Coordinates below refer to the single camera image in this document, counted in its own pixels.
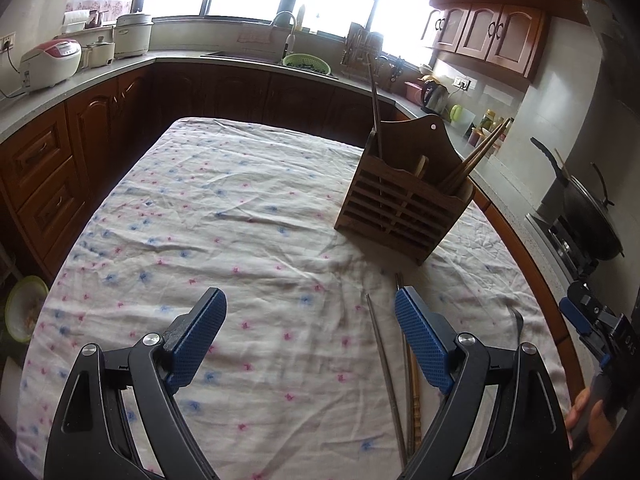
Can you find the steel electric kettle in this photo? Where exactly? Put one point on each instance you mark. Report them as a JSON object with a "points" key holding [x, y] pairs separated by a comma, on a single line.
{"points": [[434, 96]]}

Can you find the gas stove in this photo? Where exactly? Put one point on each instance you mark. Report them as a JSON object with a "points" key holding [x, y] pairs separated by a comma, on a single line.
{"points": [[560, 247]]}

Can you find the dark wooden chopstick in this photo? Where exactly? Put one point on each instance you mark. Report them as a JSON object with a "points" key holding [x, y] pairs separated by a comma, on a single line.
{"points": [[373, 105]]}

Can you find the spice jar set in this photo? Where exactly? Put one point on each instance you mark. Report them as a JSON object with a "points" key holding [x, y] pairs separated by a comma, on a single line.
{"points": [[479, 137]]}

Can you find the kitchen sink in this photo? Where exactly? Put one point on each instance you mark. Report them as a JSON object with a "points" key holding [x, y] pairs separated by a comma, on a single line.
{"points": [[240, 56]]}

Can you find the dish drying rack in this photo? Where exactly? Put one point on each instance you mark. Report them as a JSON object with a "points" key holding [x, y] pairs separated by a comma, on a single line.
{"points": [[362, 47]]}

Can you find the wooden wall cabinets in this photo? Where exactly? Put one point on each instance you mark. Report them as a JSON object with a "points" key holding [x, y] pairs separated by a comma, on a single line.
{"points": [[500, 25]]}

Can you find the white floral tablecloth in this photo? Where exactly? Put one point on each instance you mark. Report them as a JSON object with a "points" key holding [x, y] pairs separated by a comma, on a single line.
{"points": [[225, 220]]}

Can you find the green colander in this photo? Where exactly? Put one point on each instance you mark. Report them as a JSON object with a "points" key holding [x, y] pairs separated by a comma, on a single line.
{"points": [[306, 63]]}

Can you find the pink container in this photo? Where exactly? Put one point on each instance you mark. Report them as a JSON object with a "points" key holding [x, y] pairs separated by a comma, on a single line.
{"points": [[414, 92]]}

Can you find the green rimmed bowl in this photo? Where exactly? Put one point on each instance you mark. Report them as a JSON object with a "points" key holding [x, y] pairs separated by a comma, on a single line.
{"points": [[25, 310]]}

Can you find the metal spoon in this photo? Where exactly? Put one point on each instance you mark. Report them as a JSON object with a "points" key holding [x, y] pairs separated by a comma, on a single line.
{"points": [[519, 327]]}

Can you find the white and red rice cooker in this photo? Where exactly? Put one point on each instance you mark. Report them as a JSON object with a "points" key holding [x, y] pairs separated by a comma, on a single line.
{"points": [[50, 62]]}

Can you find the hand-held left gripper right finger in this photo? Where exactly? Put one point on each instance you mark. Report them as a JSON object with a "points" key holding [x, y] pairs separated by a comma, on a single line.
{"points": [[422, 335]]}

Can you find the small white cooker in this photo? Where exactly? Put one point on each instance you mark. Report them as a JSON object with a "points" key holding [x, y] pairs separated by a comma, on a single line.
{"points": [[97, 52]]}

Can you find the wooden base cabinets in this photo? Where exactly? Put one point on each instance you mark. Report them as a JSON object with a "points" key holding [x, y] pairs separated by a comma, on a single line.
{"points": [[45, 160]]}

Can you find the chrome sink faucet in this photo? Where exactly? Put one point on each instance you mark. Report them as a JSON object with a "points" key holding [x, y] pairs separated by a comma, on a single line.
{"points": [[290, 35]]}

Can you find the glass jar with lid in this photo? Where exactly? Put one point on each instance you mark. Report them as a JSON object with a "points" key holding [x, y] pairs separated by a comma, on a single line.
{"points": [[489, 121]]}

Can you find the black wok with lid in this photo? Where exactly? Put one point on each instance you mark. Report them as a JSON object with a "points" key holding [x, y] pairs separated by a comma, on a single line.
{"points": [[590, 220]]}

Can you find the black kitchen tool holder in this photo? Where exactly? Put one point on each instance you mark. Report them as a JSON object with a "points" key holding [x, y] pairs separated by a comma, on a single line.
{"points": [[396, 75]]}

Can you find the range hood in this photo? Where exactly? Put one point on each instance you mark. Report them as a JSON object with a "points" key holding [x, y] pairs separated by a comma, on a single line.
{"points": [[607, 35]]}

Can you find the wall power socket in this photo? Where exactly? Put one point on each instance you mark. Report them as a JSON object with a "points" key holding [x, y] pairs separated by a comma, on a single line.
{"points": [[462, 82], [7, 41]]}

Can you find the person's right hand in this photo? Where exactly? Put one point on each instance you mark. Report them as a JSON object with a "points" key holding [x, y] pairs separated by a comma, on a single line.
{"points": [[595, 432]]}

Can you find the wooden utensil holder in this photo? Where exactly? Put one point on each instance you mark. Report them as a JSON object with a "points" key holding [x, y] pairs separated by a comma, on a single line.
{"points": [[390, 210]]}

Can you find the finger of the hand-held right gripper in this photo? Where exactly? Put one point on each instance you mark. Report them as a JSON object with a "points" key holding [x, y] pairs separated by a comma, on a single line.
{"points": [[597, 347], [572, 315]]}

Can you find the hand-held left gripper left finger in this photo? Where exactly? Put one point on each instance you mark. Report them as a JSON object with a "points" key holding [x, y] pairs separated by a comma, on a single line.
{"points": [[197, 340]]}

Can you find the large white cooker pot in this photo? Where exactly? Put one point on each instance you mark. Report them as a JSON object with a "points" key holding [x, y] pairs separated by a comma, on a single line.
{"points": [[132, 35]]}

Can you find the yellow oil bottle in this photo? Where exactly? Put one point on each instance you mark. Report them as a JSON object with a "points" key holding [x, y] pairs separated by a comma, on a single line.
{"points": [[301, 17]]}

